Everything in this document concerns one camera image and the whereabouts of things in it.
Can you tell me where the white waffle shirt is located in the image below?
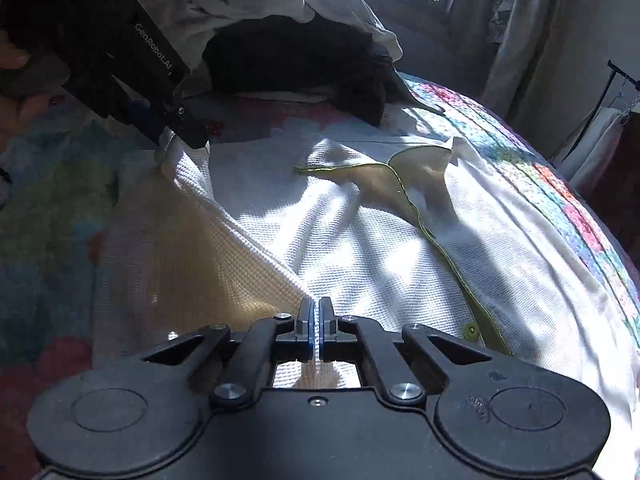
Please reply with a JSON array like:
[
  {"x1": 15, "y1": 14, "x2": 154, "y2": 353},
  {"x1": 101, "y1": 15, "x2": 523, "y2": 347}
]
[{"x1": 92, "y1": 125, "x2": 640, "y2": 461}]

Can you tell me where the floral quilt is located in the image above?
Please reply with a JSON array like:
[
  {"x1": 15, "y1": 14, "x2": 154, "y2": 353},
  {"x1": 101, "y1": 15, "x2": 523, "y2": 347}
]
[{"x1": 0, "y1": 71, "x2": 640, "y2": 480}]

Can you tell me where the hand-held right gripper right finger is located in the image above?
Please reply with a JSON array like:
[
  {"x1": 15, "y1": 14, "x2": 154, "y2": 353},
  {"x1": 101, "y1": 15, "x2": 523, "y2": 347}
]
[{"x1": 318, "y1": 296, "x2": 494, "y2": 408}]

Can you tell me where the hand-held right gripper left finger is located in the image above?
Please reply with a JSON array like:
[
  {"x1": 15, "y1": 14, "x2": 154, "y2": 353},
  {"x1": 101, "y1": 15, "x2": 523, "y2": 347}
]
[{"x1": 142, "y1": 297, "x2": 317, "y2": 408}]

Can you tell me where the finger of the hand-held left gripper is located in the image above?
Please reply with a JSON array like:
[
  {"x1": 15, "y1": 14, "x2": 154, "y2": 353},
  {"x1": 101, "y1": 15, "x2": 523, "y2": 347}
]
[{"x1": 126, "y1": 100, "x2": 212, "y2": 151}]

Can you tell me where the dark cloth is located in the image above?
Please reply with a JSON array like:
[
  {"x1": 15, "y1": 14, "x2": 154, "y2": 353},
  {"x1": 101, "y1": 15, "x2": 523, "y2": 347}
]
[{"x1": 202, "y1": 14, "x2": 447, "y2": 128}]

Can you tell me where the person's left hand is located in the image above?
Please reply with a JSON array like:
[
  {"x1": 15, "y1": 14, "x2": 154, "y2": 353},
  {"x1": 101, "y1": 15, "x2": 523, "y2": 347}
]
[{"x1": 0, "y1": 36, "x2": 58, "y2": 137}]

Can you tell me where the grey curtain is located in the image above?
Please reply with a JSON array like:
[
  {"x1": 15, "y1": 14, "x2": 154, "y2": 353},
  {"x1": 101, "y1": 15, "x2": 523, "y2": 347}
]
[{"x1": 479, "y1": 0, "x2": 640, "y2": 157}]

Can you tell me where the white hanging garment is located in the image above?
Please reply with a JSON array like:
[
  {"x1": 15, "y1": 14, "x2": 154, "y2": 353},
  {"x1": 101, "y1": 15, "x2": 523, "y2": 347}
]
[{"x1": 567, "y1": 107, "x2": 632, "y2": 197}]

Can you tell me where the black clothes rack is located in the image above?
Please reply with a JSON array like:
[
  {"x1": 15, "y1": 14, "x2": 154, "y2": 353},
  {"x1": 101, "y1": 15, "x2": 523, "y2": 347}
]
[{"x1": 550, "y1": 59, "x2": 640, "y2": 161}]

